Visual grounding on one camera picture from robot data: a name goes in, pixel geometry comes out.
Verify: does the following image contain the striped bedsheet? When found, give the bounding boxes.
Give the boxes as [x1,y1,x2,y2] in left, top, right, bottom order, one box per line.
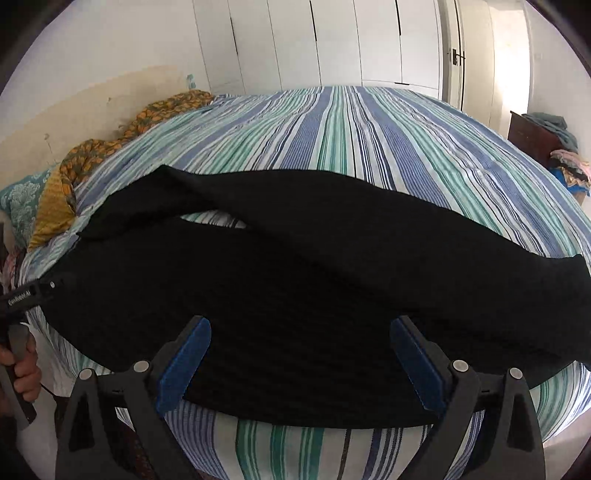
[18,85,591,480]

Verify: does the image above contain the black pants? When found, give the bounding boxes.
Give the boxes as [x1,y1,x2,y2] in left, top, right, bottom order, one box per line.
[39,164,591,428]

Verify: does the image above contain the teal cloth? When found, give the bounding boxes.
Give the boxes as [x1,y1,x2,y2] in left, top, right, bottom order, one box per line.
[526,112,579,153]

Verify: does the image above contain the cream padded headboard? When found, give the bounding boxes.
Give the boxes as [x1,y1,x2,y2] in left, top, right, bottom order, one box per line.
[0,65,185,190]

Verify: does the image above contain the orange floral cloth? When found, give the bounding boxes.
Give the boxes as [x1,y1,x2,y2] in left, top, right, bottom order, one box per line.
[28,91,215,252]

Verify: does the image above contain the brown wooden cabinet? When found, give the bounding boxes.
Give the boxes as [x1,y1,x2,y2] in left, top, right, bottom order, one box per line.
[508,111,578,169]

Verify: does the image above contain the pile of colourful clothes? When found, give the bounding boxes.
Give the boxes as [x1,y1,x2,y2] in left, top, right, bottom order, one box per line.
[549,148,591,195]

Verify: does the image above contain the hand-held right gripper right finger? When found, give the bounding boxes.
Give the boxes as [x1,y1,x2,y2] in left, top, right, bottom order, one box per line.
[389,315,546,480]

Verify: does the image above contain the person's left hand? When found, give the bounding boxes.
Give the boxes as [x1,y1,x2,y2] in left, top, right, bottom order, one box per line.
[0,344,43,403]

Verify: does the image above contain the teal patterned pillow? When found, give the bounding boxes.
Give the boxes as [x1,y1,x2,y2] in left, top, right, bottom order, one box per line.
[0,168,54,241]

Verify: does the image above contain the white wardrobe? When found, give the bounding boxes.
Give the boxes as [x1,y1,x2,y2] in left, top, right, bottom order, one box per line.
[191,0,444,100]

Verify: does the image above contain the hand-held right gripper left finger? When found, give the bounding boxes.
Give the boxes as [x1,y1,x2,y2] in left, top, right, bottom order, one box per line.
[54,315,213,480]

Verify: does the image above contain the white door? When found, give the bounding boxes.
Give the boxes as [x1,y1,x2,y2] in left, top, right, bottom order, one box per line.
[438,0,468,112]

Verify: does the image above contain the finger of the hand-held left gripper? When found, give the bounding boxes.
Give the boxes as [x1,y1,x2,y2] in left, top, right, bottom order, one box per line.
[28,272,77,306]

